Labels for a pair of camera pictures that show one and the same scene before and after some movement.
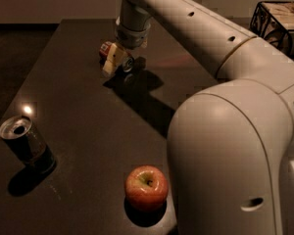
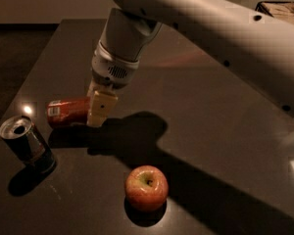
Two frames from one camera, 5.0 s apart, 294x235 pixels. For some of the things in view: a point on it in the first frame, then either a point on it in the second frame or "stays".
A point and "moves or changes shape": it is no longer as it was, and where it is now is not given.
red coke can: x=127 y=63 moves or changes shape
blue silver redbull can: x=24 y=138 stays
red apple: x=146 y=188 stays
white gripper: x=131 y=38 → x=112 y=69
